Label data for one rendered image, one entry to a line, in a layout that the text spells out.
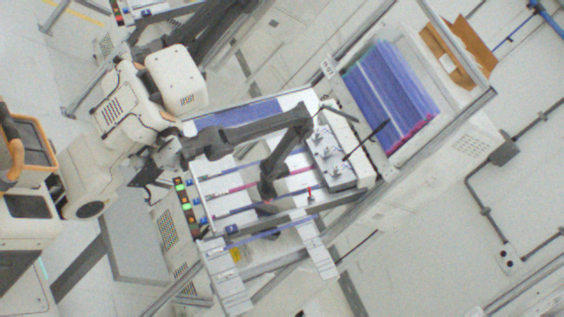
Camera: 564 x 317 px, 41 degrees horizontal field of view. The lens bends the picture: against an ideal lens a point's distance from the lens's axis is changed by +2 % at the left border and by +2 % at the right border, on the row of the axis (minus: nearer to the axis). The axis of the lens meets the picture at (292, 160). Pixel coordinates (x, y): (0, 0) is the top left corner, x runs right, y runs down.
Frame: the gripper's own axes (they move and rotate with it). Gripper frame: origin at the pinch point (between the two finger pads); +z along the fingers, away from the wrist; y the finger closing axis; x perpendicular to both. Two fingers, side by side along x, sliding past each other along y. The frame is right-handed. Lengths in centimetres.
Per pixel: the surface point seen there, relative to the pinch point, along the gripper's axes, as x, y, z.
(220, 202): 19.1, 7.2, 0.9
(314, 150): -28.5, 15.7, -5.3
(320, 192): -24.0, -3.3, 0.9
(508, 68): -188, 82, 59
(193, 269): 38.5, -12.8, 14.7
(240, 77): -32, 141, 68
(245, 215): 11.2, -3.2, 1.0
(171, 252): 43, 29, 62
